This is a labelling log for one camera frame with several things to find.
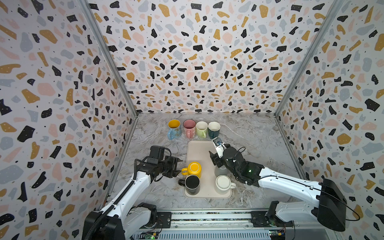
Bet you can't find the beige rectangular tray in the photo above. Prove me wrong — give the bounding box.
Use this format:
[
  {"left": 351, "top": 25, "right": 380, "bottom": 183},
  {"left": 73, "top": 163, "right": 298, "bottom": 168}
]
[{"left": 184, "top": 140, "right": 232, "bottom": 199}]

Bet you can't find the dark green mug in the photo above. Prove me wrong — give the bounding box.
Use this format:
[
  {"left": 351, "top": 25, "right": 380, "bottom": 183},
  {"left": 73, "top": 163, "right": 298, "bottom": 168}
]
[{"left": 208, "top": 122, "right": 221, "bottom": 140}]

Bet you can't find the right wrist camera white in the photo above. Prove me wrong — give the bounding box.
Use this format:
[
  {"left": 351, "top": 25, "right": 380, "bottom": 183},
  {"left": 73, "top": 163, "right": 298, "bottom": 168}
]
[{"left": 212, "top": 137, "right": 226, "bottom": 158}]

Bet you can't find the light green mug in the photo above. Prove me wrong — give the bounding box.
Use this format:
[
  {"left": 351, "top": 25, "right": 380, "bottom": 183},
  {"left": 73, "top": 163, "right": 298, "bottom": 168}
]
[{"left": 196, "top": 121, "right": 208, "bottom": 139}]

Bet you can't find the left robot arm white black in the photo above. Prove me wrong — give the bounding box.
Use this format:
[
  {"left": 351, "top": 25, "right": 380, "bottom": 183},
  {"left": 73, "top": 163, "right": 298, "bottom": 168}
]
[{"left": 82, "top": 146, "right": 182, "bottom": 240}]

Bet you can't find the aluminium corner post left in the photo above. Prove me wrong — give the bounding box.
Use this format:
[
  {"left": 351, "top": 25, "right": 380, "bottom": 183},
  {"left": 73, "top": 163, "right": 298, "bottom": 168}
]
[{"left": 76, "top": 0, "right": 139, "bottom": 118}]

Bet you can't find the blue butterfly mug yellow inside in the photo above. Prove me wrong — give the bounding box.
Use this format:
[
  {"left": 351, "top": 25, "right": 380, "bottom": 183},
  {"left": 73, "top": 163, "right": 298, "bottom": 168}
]
[{"left": 167, "top": 120, "right": 182, "bottom": 140}]

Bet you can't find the white mug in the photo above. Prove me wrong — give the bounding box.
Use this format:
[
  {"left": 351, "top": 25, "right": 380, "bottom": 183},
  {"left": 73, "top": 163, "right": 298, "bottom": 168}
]
[{"left": 215, "top": 175, "right": 237, "bottom": 195}]

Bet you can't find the grey mug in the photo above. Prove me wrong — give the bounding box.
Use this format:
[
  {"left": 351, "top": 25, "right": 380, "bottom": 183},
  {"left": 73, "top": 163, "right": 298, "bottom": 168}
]
[{"left": 215, "top": 166, "right": 229, "bottom": 177}]

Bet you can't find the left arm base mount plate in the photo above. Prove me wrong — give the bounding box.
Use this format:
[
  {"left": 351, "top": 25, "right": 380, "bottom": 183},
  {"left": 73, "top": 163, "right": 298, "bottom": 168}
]
[{"left": 142, "top": 211, "right": 172, "bottom": 230}]

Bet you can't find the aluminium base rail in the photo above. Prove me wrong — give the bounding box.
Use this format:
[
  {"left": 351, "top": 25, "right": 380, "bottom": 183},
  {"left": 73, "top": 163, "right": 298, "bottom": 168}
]
[{"left": 128, "top": 209, "right": 342, "bottom": 240}]

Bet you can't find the black corrugated cable conduit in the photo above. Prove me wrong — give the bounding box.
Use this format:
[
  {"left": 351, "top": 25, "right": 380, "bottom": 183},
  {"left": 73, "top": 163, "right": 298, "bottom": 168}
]
[{"left": 83, "top": 179, "right": 136, "bottom": 240}]

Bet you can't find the aluminium corner post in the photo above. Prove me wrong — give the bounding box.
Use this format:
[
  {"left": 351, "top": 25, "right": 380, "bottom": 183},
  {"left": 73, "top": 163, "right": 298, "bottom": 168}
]
[
  {"left": 76, "top": 0, "right": 139, "bottom": 118},
  {"left": 274, "top": 0, "right": 346, "bottom": 118}
]

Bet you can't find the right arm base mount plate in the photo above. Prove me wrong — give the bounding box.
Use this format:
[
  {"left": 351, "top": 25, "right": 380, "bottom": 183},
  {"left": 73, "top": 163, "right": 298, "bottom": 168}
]
[{"left": 251, "top": 211, "right": 294, "bottom": 228}]

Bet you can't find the pink patterned mug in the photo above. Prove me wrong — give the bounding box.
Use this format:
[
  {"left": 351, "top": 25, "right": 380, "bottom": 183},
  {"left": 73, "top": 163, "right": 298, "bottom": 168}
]
[{"left": 183, "top": 119, "right": 196, "bottom": 139}]

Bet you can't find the aluminium corner post right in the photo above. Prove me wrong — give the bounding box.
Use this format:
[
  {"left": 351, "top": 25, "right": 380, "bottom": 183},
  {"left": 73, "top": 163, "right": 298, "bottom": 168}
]
[{"left": 274, "top": 0, "right": 346, "bottom": 118}]

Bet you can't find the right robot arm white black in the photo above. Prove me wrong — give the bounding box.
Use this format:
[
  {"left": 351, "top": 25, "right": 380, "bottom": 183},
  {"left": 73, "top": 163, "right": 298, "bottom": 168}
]
[{"left": 210, "top": 144, "right": 347, "bottom": 232}]

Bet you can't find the black mug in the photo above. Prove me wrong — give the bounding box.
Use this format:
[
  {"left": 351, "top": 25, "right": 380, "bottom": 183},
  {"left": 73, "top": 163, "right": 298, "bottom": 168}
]
[{"left": 178, "top": 175, "right": 201, "bottom": 196}]

